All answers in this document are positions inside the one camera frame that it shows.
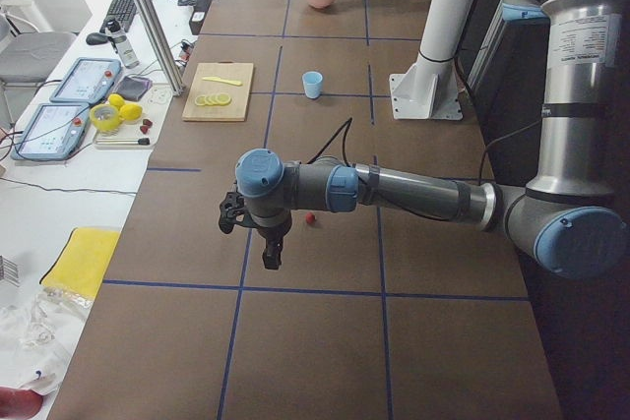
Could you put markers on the black computer mouse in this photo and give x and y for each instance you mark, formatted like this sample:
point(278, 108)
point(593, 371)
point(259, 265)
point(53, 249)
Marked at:
point(96, 38)

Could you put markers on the dark grey cloth pouch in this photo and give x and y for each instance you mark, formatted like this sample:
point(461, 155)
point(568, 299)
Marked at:
point(133, 88)

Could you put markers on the lemon slice nearest handle end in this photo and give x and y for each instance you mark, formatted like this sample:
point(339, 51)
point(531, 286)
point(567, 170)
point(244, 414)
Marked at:
point(224, 97)

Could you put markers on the yellow lemon front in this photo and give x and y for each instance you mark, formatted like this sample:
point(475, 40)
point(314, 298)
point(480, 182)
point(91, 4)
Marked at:
point(131, 112)

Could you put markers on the yellow tape roll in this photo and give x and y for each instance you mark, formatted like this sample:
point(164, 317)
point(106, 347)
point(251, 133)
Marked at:
point(105, 117)

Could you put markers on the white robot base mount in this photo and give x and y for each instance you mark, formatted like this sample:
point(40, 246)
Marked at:
point(428, 89)

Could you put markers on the yellow lemon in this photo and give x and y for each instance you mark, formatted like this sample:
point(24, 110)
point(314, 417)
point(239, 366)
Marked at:
point(116, 100)
point(131, 112)

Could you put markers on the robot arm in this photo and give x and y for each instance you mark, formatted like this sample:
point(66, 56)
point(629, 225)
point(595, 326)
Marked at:
point(561, 218)

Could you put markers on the yellow cloth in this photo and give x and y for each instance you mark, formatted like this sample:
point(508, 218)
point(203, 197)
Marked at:
point(82, 263)

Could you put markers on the yellow plastic knife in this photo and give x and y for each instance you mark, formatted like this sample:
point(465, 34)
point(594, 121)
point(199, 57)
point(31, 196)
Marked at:
point(221, 80)

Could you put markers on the far teach pendant tablet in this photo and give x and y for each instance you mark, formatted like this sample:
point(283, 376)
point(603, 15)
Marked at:
point(89, 80)

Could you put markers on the bamboo cutting board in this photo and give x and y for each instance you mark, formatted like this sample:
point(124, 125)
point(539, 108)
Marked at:
point(236, 110)

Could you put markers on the aluminium frame post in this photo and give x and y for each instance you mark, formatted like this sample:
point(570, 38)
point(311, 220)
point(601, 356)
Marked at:
point(158, 42)

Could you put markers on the clear water bottle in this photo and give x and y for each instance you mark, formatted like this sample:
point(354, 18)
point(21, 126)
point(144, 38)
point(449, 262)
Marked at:
point(121, 44)

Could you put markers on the grey office chair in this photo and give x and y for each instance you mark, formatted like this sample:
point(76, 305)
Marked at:
point(28, 55)

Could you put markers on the clear plastic bag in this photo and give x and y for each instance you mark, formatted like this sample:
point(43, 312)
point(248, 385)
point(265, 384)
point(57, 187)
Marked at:
point(38, 339)

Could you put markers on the teach pendant tablet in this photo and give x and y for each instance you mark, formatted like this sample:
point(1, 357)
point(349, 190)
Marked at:
point(89, 80)
point(54, 132)

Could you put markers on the black power adapter box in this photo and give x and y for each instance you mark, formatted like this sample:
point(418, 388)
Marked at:
point(196, 22)

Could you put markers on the light blue plastic cup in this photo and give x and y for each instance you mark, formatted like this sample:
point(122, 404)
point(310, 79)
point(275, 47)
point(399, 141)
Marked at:
point(312, 82)

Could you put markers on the bear sticker card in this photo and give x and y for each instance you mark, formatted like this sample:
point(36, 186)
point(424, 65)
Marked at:
point(159, 94)

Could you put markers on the near teach pendant tablet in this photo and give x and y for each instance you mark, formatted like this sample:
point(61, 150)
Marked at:
point(54, 132)

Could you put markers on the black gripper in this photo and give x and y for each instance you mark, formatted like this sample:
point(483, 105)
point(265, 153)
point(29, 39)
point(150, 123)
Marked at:
point(274, 233)

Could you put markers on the black keyboard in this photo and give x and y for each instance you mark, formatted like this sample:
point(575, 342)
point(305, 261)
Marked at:
point(123, 11)

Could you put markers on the yellow lemon back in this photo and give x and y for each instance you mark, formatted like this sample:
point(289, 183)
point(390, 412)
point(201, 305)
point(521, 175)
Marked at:
point(116, 100)

